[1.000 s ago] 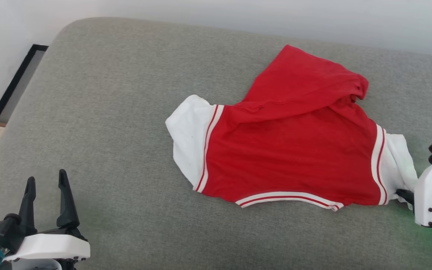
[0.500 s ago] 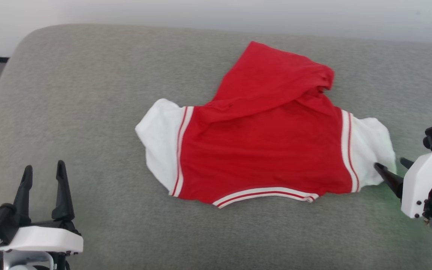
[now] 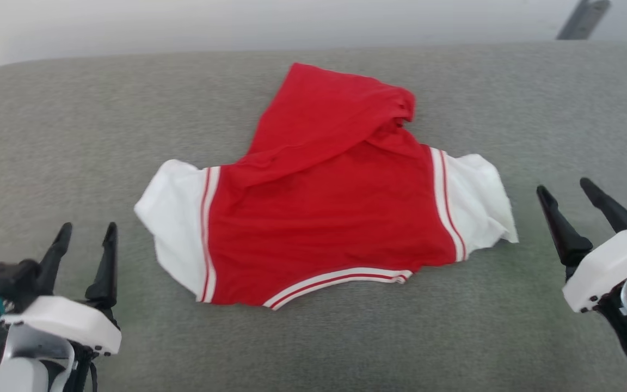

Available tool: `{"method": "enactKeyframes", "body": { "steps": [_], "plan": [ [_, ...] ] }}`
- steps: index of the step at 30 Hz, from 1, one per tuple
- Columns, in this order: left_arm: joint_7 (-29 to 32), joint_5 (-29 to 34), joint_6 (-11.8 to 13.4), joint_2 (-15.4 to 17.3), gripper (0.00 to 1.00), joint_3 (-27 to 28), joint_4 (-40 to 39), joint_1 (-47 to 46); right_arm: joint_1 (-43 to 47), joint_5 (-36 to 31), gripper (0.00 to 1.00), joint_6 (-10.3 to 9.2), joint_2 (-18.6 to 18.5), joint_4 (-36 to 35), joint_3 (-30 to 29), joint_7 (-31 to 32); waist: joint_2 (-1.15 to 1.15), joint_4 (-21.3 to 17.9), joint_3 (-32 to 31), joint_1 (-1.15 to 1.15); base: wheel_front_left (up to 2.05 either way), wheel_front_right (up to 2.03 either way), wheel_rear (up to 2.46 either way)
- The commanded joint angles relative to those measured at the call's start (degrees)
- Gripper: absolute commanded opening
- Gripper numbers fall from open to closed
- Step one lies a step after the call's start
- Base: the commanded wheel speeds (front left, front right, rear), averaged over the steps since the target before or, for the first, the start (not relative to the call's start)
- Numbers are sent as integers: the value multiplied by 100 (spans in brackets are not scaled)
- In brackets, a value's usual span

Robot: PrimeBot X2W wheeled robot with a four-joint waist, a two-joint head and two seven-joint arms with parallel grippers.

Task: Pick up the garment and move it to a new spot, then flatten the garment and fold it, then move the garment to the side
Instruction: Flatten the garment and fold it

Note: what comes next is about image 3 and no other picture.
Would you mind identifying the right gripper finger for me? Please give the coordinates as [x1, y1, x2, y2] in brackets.
[536, 185, 594, 279]
[580, 177, 627, 234]

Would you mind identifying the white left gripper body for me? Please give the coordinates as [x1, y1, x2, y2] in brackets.
[0, 295, 122, 356]

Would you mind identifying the red white hooded shirt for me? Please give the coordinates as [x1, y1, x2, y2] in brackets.
[134, 63, 519, 311]

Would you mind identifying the grey metal bar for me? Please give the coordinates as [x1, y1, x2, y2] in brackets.
[557, 0, 612, 41]

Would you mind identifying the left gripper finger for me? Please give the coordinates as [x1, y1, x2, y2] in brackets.
[35, 222, 73, 298]
[85, 221, 120, 328]

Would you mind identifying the grey fabric sofa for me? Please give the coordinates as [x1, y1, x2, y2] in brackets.
[0, 41, 627, 392]

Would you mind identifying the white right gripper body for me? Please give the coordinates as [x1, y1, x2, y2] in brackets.
[562, 225, 627, 314]

